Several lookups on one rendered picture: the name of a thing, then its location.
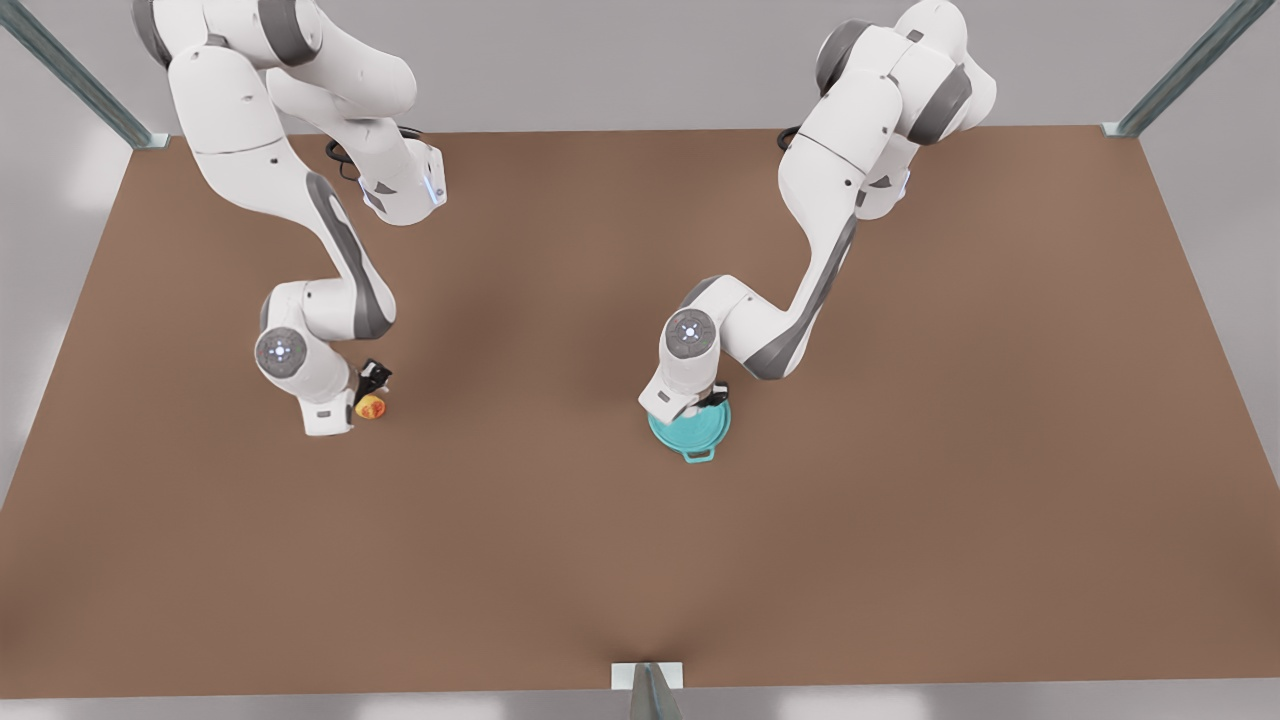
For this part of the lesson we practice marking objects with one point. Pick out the yellow-orange potato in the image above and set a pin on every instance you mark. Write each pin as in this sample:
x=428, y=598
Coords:
x=371, y=406

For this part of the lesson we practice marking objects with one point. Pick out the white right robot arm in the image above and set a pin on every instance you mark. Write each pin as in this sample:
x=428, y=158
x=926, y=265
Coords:
x=250, y=150

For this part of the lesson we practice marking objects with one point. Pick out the silver frame post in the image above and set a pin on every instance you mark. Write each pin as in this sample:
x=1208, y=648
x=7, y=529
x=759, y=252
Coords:
x=1185, y=68
x=648, y=690
x=70, y=72

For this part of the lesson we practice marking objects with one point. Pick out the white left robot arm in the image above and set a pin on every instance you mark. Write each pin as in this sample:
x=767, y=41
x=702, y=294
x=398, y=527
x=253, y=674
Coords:
x=840, y=180

